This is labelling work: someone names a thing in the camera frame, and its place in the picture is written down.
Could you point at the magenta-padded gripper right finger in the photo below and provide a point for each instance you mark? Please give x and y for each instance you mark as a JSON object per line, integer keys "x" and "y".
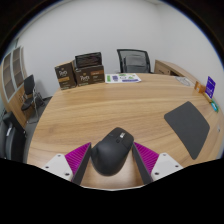
{"x": 148, "y": 159}

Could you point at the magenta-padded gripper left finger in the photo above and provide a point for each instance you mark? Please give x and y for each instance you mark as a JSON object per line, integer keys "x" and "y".
{"x": 77, "y": 159}

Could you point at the black computer mouse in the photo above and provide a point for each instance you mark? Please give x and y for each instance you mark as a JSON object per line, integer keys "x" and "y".
{"x": 111, "y": 153}

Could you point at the dark grey mouse pad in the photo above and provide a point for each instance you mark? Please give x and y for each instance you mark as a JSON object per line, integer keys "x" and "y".
{"x": 188, "y": 128}

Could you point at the black padded swivel chair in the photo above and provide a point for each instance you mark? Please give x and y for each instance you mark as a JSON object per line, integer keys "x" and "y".
{"x": 13, "y": 141}

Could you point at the wide brown cardboard box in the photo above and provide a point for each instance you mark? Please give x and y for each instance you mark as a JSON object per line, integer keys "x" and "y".
{"x": 89, "y": 76}

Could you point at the small brown cardboard box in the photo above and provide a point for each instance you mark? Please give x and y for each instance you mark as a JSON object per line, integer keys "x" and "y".
{"x": 65, "y": 76}

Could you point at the white printed paper sheet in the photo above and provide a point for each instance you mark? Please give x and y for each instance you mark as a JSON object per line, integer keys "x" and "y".
{"x": 122, "y": 78}

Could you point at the round grey disc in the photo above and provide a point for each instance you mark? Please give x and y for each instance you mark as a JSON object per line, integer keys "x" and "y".
{"x": 183, "y": 80}

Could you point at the small orange box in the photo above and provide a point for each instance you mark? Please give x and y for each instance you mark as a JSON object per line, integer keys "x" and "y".
{"x": 200, "y": 87}

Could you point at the black visitor chair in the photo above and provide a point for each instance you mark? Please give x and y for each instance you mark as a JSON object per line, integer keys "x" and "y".
{"x": 28, "y": 85}

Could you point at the wooden side desk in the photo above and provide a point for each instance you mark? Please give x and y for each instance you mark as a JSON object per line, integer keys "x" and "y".
{"x": 170, "y": 68}

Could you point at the purple sign card with stand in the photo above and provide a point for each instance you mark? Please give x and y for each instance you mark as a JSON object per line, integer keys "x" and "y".
{"x": 210, "y": 87}

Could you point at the black mesh office chair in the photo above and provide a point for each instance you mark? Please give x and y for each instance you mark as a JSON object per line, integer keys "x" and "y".
{"x": 134, "y": 61}

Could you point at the dark printed cardboard box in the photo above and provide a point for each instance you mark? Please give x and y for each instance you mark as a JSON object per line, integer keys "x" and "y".
{"x": 88, "y": 60}

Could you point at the wooden shelf unit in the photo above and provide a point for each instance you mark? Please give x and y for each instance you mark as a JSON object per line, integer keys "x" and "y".
{"x": 13, "y": 75}

